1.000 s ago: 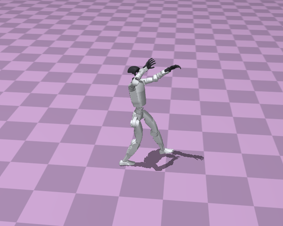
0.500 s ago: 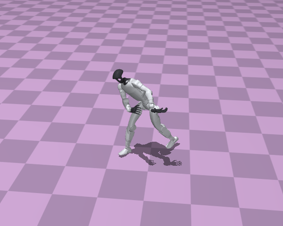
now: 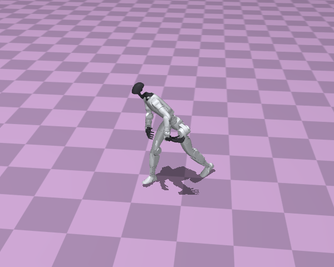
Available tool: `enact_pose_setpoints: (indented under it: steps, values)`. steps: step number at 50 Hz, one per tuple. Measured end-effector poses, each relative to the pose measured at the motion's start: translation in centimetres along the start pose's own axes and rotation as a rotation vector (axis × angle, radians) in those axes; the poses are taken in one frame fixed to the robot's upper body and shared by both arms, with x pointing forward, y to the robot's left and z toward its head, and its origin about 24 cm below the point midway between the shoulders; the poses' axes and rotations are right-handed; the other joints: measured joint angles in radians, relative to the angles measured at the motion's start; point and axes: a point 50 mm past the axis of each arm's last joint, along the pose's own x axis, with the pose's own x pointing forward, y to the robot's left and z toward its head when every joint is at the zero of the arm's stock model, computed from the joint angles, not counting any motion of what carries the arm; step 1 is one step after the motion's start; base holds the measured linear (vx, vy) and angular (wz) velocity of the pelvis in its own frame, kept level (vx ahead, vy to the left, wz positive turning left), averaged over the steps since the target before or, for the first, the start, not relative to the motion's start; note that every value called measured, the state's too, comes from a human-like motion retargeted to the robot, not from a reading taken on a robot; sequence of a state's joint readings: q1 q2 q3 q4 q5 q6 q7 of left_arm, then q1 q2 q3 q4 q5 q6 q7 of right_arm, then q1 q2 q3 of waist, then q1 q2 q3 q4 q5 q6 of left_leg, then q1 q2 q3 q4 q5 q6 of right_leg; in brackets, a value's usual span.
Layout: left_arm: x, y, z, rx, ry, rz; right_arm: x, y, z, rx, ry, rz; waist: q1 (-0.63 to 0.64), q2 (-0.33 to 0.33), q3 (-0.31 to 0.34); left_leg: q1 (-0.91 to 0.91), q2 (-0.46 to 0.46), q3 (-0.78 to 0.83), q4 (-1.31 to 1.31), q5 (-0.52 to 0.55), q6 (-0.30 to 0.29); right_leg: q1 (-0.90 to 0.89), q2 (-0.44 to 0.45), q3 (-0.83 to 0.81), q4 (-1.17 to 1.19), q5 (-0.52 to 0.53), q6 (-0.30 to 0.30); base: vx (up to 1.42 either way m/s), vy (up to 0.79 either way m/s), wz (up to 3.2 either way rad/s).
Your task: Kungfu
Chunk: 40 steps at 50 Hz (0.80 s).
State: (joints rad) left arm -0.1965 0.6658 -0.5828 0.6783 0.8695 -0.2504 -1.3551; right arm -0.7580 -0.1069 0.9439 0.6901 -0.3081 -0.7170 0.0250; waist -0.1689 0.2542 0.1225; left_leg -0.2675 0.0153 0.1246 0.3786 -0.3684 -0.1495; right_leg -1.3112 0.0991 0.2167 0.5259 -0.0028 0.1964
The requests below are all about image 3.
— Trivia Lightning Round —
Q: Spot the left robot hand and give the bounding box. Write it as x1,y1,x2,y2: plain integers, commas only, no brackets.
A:
165,135,185,143

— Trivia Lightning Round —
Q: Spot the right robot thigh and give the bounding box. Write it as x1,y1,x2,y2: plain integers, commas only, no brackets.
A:
151,121,172,155

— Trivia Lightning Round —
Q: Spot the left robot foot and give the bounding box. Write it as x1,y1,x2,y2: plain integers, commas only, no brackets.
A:
200,163,214,177

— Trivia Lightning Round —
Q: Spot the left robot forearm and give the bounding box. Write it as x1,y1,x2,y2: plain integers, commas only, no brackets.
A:
163,116,171,141

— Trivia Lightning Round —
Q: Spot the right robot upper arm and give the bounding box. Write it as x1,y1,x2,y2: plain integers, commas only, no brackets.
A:
144,97,154,120

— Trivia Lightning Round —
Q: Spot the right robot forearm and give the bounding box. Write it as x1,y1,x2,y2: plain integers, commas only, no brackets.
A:
145,117,152,129

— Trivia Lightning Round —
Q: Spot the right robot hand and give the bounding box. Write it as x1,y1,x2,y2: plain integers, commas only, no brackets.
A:
145,127,154,139

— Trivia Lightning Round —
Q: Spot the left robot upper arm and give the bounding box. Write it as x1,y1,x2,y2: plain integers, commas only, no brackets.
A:
151,98,172,122

